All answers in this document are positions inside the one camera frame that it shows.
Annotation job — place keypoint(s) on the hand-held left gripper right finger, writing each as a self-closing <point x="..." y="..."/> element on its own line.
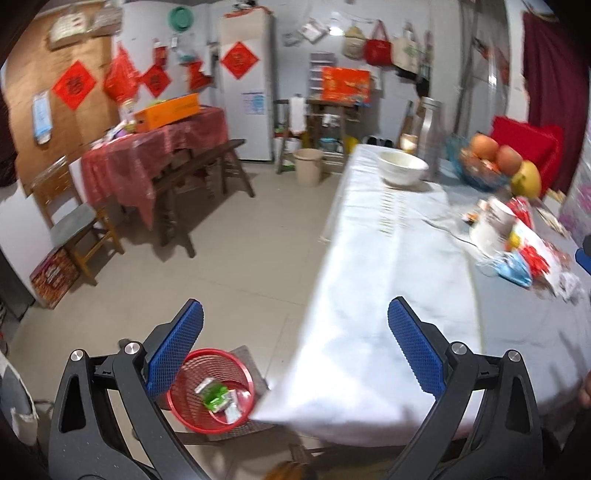
<point x="415" y="350"/>

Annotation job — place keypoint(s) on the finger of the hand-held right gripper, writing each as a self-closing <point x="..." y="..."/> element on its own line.
<point x="584" y="261"/>

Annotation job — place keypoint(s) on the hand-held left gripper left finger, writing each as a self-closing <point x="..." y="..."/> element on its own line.
<point x="178" y="350"/>

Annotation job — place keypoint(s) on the red mesh basket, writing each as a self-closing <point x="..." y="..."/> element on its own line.
<point x="217" y="364"/>

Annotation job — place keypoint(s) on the clear floral plastic bag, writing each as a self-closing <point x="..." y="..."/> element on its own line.
<point x="540" y="258"/>

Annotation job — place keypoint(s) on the crumpled white wrapper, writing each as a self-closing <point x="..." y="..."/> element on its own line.
<point x="570" y="284"/>

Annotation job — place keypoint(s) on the beige paper packets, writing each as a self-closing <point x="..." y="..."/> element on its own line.
<point x="549" y="219"/>

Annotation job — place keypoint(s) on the floral plastic sheet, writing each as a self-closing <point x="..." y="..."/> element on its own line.
<point x="577" y="203"/>

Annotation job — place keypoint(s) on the green packet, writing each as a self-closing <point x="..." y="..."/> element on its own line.
<point x="214" y="397"/>

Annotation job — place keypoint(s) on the blue face mask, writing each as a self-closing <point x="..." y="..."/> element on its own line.
<point x="512" y="267"/>

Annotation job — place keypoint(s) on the red foil bag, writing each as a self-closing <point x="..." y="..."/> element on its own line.
<point x="521" y="207"/>

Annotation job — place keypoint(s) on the white tablecloth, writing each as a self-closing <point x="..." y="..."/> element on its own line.
<point x="392" y="258"/>

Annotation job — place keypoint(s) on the white cup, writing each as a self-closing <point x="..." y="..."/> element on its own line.
<point x="491" y="226"/>

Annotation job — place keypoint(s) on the yellow pomelo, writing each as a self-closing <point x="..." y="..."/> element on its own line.
<point x="526" y="180"/>

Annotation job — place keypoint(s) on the blue glass fruit bowl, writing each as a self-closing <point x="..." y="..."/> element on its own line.
<point x="478" y="180"/>

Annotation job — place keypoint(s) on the red cushion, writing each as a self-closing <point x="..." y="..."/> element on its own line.
<point x="526" y="134"/>

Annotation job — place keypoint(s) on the red carton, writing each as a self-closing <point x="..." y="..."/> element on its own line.
<point x="54" y="277"/>

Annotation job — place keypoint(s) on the wooden chair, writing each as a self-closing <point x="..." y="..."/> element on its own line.
<point x="69" y="221"/>

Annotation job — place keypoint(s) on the white bowl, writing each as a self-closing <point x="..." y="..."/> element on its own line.
<point x="400" y="166"/>

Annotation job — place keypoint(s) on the wooden bench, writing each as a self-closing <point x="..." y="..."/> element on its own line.
<point x="203" y="161"/>

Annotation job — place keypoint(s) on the dark red curtain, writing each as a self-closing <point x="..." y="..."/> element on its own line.
<point x="554" y="69"/>

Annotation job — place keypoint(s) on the steel bottle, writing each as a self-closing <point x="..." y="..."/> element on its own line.
<point x="429" y="138"/>

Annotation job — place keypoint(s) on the red tablecloth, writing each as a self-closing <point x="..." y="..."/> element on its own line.
<point x="152" y="147"/>

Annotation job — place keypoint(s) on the beige bucket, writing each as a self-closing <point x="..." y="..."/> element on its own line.
<point x="308" y="168"/>

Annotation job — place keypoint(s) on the large orange box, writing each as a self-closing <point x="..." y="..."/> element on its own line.
<point x="168" y="110"/>

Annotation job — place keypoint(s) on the white refrigerator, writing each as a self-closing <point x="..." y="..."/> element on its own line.
<point x="244" y="120"/>

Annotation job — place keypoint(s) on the paper towel roll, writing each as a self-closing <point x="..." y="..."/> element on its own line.
<point x="298" y="115"/>

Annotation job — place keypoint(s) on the blue white packet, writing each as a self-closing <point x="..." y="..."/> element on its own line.
<point x="41" y="117"/>

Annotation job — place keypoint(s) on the white tote bag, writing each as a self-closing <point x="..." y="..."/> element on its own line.
<point x="406" y="53"/>

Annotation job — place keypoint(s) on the orange red gift box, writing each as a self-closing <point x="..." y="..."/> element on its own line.
<point x="346" y="85"/>

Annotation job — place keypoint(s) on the red paper bag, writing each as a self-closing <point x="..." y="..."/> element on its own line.
<point x="198" y="74"/>

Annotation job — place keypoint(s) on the red plastic bag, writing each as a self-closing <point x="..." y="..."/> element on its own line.
<point x="121" y="78"/>

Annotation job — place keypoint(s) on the red diamond paper on board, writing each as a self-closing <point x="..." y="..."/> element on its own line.
<point x="74" y="85"/>

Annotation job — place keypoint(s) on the red tote bag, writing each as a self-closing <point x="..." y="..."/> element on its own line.
<point x="378" y="50"/>

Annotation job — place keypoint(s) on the small red packet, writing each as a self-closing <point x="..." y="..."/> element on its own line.
<point x="160" y="54"/>

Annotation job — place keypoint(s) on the red diamond paper on refrigerator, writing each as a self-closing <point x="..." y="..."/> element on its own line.
<point x="238" y="60"/>

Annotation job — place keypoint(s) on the white drawer rack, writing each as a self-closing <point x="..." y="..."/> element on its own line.
<point x="316" y="69"/>

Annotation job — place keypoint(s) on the brown wooden board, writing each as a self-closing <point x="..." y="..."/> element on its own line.
<point x="27" y="78"/>

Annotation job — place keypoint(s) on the beige hanging bag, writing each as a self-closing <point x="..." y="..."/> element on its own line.
<point x="354" y="41"/>

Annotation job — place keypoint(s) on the green basin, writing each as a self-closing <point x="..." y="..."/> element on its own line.
<point x="181" y="18"/>

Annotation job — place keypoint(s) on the hanging plastic bags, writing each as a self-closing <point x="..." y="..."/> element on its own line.
<point x="311" y="30"/>

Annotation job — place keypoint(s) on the clear hanging bag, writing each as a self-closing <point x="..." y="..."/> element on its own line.
<point x="67" y="25"/>

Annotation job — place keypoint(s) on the red diamond paper on wall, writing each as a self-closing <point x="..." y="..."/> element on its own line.
<point x="156" y="79"/>

